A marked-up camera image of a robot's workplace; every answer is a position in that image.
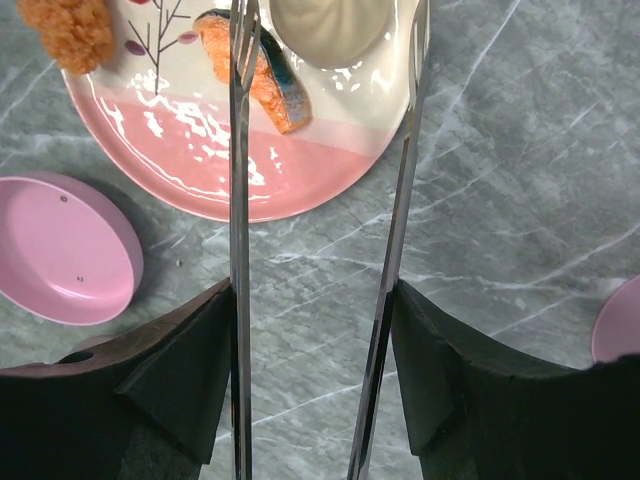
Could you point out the salmon slice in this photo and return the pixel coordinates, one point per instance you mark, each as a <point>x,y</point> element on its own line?
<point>275,86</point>

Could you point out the pink and cream plate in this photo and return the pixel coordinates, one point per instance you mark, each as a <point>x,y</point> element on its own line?
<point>161,115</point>

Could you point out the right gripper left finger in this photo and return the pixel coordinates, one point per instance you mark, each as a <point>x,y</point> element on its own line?
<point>143,405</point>

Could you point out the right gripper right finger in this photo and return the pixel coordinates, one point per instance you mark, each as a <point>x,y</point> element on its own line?
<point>478,409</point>

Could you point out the metal tongs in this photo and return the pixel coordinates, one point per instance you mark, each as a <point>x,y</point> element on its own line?
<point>244,41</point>

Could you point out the pink cylindrical container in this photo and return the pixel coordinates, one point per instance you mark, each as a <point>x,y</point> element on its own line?
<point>616,331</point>

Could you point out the steamed bun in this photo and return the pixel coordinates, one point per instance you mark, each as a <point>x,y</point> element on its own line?
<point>329,33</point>

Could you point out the fried chicken piece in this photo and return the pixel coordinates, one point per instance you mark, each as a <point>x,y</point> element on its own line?
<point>77,34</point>

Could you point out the pink round lid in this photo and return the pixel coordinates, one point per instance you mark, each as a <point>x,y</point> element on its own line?
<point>68,254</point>

